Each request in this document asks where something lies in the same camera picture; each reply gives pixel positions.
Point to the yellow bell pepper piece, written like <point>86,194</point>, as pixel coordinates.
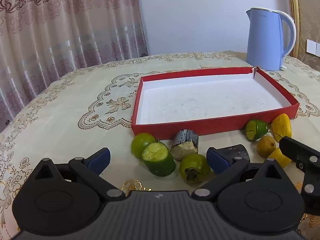
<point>281,127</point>
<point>277,155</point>

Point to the brown longan with twig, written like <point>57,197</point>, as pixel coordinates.
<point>266,146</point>

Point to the pink floral curtain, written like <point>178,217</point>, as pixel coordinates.
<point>62,42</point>

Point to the green tomato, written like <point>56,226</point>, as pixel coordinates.
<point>192,165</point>
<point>140,142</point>

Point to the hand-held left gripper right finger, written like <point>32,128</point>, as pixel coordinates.
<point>217,161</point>

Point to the light blue electric kettle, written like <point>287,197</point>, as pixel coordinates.
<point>262,42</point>

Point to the red shallow cardboard box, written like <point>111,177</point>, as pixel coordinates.
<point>200,100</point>

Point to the dark purple sugarcane piece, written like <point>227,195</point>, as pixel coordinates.
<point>237,151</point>

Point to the gold frame molding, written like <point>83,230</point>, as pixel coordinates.
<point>295,5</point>

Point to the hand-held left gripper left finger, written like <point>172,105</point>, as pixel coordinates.
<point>97,161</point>

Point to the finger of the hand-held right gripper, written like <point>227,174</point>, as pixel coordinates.
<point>306,155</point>

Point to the green cucumber tip piece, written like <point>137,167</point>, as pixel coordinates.
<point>260,127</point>

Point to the chipped sugarcane piece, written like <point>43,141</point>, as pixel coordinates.
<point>183,140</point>

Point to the white wall switch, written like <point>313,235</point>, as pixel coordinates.
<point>312,46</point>

